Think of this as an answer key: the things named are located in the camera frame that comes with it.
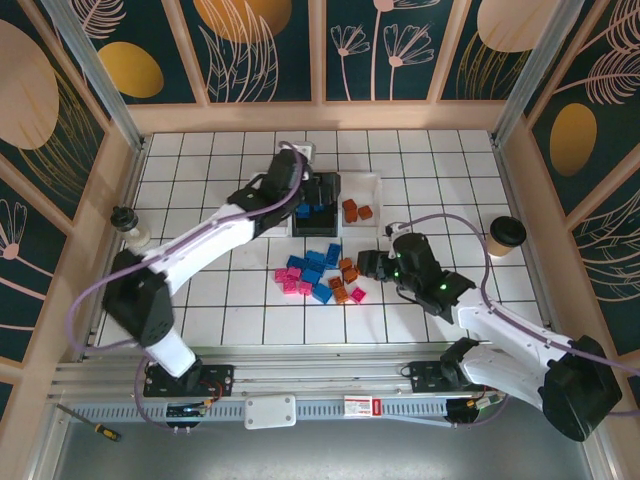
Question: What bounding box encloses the black plastic tray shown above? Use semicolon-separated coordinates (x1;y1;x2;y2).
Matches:
291;170;344;239

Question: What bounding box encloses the paper coffee cup black lid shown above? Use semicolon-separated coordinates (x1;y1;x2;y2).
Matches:
485;215;527;259

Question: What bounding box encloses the red and white label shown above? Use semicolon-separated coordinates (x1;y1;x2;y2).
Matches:
343;394;382;417

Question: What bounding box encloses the teal panel with white leaves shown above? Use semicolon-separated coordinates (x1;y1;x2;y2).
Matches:
177;0;316;106

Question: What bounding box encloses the teal panel with pink flowers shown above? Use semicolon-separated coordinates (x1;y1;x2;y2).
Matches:
322;0;446;104

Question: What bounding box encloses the glass bottle with black cap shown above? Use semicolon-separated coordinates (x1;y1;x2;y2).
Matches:
110;204;152;250

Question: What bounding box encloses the white plastic box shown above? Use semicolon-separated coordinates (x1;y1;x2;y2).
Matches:
243;393;297;430

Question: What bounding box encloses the grey metal base sheet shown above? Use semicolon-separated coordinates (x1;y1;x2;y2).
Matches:
27;419;619;480

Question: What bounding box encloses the teal panel with yellow oval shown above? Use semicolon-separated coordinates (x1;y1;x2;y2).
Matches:
82;0;201;106

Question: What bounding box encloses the teal panel with pink leaves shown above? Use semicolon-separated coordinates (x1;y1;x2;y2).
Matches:
569;184;640;359

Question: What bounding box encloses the teal panel with beige oval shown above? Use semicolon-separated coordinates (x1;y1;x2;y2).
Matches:
439;0;551;104

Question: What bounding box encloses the small controller board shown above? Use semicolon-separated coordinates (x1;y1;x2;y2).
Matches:
164;399;211;424

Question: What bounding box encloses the teal panel with pink fern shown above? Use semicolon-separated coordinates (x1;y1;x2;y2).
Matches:
524;0;640;216

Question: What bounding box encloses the teal panel with yellow lines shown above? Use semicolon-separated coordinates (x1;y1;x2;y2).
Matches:
0;0;112;234

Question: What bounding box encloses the teal panel with pink flower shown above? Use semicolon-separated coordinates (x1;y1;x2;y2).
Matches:
0;159;71;361

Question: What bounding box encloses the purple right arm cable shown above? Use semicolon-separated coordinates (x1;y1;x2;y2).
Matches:
387;213;640;431

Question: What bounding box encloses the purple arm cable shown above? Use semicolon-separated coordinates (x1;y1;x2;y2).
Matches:
387;213;640;431
67;140;309;436

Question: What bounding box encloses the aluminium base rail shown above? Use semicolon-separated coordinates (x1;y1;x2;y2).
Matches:
49;342;589;401

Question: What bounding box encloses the grey slotted cable duct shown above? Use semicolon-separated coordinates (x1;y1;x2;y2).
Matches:
82;399;506;427

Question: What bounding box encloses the aluminium corner post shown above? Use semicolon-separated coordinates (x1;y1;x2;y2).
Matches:
490;0;574;147
39;0;147;152

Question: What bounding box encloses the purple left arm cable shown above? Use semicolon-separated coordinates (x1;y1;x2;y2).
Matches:
67;140;309;436

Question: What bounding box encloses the yellow black handled screwdriver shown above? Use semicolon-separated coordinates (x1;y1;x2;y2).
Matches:
56;403;122;443

